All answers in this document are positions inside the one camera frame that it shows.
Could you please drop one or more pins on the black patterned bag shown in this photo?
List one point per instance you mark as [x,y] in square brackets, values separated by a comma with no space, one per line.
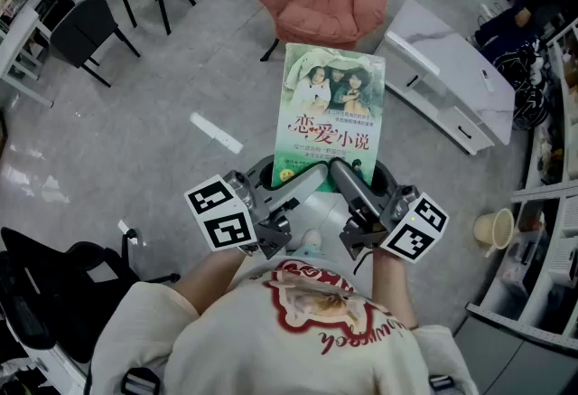
[526,81]

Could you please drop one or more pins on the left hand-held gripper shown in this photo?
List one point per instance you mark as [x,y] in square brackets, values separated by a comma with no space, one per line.
[217,221]

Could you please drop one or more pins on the small white desk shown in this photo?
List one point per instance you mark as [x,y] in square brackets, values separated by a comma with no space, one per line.
[15,45]

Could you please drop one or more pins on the person's cream printed t-shirt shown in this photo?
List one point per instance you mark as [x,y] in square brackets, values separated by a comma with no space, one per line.
[271,348]

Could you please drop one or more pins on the person's white shoe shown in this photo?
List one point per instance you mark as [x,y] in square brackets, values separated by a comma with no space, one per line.
[311,238]

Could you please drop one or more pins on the dark grey chair black legs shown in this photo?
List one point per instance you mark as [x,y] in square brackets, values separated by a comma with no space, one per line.
[83,31]

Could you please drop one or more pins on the green cover paperback book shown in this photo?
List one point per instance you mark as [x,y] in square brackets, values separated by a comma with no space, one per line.
[329,113]

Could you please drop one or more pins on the grey floor cabinet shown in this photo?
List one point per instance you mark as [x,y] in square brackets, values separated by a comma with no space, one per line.
[510,361]

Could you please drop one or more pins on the beige plastic wastebasket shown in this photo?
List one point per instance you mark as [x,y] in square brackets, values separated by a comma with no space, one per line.
[494,228]

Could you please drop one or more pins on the black mesh office chair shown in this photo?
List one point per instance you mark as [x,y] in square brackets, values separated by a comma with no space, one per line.
[49,289]

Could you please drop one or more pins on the white shelving unit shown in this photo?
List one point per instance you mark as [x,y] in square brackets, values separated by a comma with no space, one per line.
[546,199]

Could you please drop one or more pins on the white marble low cabinet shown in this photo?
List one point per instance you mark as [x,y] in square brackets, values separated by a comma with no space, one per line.
[451,63]

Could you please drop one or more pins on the white remote control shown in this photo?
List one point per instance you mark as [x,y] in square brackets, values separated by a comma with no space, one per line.
[487,80]

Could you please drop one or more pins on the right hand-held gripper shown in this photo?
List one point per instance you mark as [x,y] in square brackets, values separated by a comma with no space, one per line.
[415,230]

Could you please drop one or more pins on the person's left forearm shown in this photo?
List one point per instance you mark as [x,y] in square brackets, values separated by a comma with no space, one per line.
[212,278]

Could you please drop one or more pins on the person's right forearm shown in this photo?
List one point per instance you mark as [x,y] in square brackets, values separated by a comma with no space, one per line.
[394,289]

